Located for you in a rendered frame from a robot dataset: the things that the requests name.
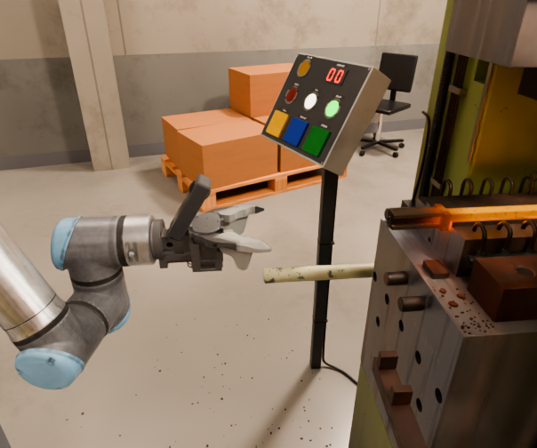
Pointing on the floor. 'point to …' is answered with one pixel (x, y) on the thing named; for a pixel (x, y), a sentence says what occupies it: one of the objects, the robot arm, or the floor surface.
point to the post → (322, 264)
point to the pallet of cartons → (235, 142)
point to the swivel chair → (390, 65)
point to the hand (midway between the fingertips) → (268, 224)
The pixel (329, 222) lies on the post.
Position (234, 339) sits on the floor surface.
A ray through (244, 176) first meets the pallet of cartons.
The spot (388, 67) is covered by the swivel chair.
